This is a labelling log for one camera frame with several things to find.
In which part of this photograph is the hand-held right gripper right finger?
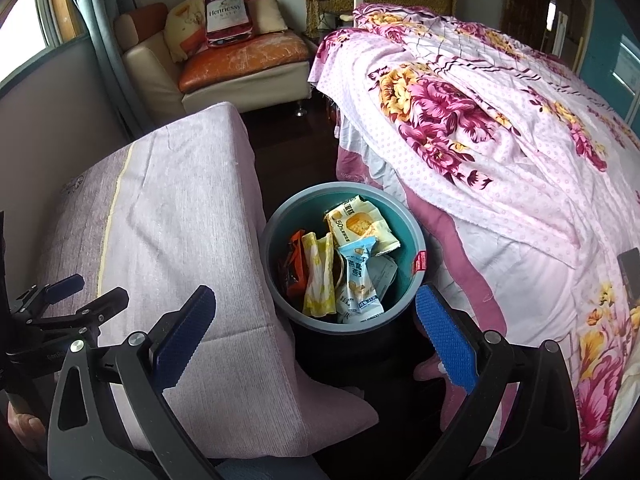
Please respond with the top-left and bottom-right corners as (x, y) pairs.
(407, 282), (581, 480)

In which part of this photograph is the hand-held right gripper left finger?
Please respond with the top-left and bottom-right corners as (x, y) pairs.
(47, 285), (223, 480)

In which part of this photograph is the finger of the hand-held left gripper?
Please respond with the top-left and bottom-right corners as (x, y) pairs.
(10, 274), (85, 321)
(22, 286), (130, 348)

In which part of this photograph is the light blue snack wrapper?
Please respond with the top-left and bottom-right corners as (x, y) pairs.
(334, 237), (386, 325)

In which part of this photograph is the teal trash bin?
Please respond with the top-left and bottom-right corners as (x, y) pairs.
(261, 182), (430, 391)

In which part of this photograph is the red orange snack wrapper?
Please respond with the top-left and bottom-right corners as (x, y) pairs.
(285, 229), (311, 297)

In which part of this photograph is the yellow snack wrapper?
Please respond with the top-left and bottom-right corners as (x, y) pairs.
(301, 231), (337, 317)

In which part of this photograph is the cream cake snack wrapper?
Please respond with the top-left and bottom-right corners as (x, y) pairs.
(324, 195), (402, 256)

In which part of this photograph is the person's left hand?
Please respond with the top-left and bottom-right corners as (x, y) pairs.
(7, 405), (50, 456)

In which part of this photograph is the black phone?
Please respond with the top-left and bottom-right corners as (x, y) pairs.
(616, 247), (640, 291)

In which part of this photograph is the pink floral quilt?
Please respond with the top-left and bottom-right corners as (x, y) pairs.
(307, 2), (640, 461)

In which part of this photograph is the cream sofa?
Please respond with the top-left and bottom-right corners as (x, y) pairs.
(114, 2), (313, 121)

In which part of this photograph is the teal curtain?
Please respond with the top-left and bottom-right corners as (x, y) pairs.
(65, 0), (146, 131)

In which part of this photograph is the window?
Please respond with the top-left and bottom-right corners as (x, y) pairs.
(0, 0), (56, 81)

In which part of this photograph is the yellow cartoon pillow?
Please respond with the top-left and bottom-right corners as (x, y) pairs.
(163, 2), (208, 63)

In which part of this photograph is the orange seat cushion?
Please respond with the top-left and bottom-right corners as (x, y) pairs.
(178, 30), (310, 95)

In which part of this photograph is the bottle-shaped pillow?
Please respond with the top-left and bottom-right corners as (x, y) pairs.
(205, 0), (257, 51)

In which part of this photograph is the cream pillow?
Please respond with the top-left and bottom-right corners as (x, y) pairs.
(248, 0), (290, 36)

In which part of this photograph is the dark wooden door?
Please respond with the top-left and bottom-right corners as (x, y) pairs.
(500, 0), (591, 56)

